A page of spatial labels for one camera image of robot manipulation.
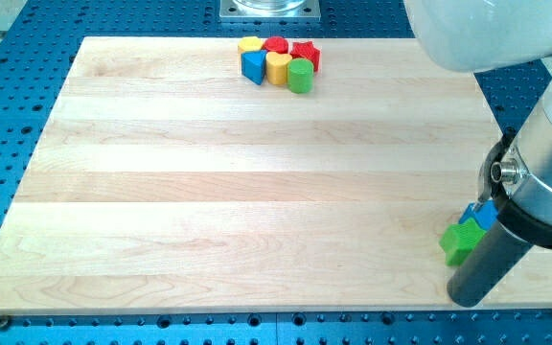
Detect light wooden board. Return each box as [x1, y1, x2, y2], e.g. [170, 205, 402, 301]
[0, 35, 552, 316]

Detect red round block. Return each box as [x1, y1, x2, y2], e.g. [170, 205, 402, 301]
[262, 35, 289, 54]

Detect yellow rounded block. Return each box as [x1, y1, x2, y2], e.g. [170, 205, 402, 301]
[238, 36, 264, 55]

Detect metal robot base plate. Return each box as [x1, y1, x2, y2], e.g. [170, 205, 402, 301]
[218, 0, 321, 22]

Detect blue perforated metal table plate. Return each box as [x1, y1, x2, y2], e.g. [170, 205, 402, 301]
[0, 1, 552, 344]

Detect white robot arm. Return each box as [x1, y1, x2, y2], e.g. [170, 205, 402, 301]
[404, 0, 552, 249]

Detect blue cube block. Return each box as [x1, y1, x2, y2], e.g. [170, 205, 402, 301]
[458, 200, 497, 230]

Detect red star block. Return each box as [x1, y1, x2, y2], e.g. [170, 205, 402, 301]
[290, 41, 321, 72]

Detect yellow heart block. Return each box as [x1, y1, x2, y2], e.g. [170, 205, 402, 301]
[265, 52, 292, 85]

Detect green star block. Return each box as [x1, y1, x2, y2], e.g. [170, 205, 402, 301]
[439, 218, 486, 266]

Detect blue triangle block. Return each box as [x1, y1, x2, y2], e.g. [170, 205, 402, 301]
[241, 50, 267, 85]

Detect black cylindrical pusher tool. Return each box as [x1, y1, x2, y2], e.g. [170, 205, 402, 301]
[447, 220, 533, 308]

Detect green cylinder block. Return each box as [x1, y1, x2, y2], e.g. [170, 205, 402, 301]
[287, 57, 314, 94]

